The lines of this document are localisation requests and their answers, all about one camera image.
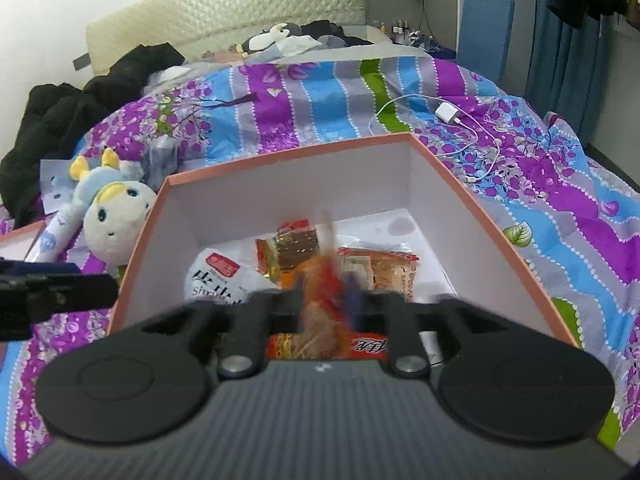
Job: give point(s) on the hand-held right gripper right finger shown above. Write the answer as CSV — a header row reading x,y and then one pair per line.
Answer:
x,y
353,300

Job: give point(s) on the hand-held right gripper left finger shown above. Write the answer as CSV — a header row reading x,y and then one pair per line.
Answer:
x,y
287,310

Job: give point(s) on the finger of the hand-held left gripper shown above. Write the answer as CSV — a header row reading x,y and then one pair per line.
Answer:
x,y
75,295
42,267

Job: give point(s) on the orange snack packet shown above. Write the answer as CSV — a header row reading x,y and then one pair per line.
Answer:
x,y
320,320

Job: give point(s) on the red gold snack packet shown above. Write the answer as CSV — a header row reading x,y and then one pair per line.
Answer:
x,y
295,245

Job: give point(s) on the white black-print snack packet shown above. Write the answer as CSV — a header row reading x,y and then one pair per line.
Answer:
x,y
215,280

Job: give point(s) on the pink cardboard box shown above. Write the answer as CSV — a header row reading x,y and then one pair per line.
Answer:
x,y
300,180

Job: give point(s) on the white spray bottle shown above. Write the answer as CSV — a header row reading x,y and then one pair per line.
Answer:
x,y
52,237

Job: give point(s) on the pink box lid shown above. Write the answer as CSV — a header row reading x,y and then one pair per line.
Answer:
x,y
15,242

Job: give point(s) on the blue white plush toy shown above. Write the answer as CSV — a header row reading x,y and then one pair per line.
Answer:
x,y
115,220

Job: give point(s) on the light blue dotted wrapper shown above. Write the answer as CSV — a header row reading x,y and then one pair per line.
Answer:
x,y
52,180

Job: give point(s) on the black jacket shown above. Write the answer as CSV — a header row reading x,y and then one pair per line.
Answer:
x,y
60,110

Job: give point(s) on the clear plastic wrap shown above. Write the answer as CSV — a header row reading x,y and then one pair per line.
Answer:
x,y
162,157

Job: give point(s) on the purple floral duvet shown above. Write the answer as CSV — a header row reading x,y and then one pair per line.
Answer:
x,y
500,200

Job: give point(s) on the grey tag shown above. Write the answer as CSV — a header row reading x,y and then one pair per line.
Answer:
x,y
82,61

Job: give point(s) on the light grey cloth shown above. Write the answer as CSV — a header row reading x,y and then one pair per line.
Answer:
x,y
170,74

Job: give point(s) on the black white penguin plush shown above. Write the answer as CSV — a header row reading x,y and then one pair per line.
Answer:
x,y
272,37

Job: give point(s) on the row of small bottles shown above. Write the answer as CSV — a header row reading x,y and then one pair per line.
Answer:
x,y
400,30

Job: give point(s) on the blue cushion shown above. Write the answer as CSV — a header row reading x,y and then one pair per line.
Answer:
x,y
485,30

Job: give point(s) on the beige quilted headboard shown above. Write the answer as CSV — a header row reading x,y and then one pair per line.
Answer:
x,y
225,10

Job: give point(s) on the blue curtain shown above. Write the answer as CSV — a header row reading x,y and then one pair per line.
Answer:
x,y
565,70

